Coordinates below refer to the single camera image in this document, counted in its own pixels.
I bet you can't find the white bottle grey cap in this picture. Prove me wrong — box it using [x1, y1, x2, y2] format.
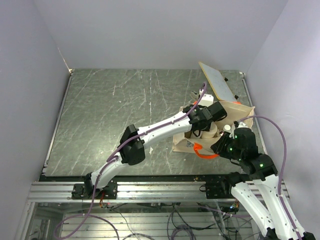
[190, 130, 203, 139]

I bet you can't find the small grey black device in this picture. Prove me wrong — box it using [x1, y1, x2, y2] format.
[190, 91, 200, 101]

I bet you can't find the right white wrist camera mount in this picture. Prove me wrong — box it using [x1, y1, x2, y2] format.
[233, 121, 248, 129]

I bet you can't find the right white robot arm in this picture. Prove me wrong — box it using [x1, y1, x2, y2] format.
[211, 127, 315, 240]

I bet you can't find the beige round lid bottle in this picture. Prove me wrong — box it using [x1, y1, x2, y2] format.
[200, 122, 218, 139]

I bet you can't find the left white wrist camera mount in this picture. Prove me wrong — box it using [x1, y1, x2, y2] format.
[198, 93, 214, 107]

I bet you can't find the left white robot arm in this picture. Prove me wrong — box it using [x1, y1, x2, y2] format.
[84, 101, 227, 199]

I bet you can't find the beige canvas tote bag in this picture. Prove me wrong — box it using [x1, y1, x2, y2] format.
[172, 101, 255, 159]

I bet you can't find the small white cap bottle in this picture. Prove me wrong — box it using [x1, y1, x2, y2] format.
[220, 124, 232, 136]

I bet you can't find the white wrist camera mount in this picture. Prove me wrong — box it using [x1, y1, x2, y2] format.
[233, 121, 248, 129]
[198, 93, 214, 107]

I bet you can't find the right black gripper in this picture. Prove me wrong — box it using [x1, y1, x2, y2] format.
[210, 131, 244, 161]

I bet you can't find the aluminium rail frame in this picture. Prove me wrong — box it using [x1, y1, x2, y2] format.
[14, 69, 298, 240]

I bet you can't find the white board wooden edge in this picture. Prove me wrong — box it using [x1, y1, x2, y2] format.
[199, 62, 238, 103]

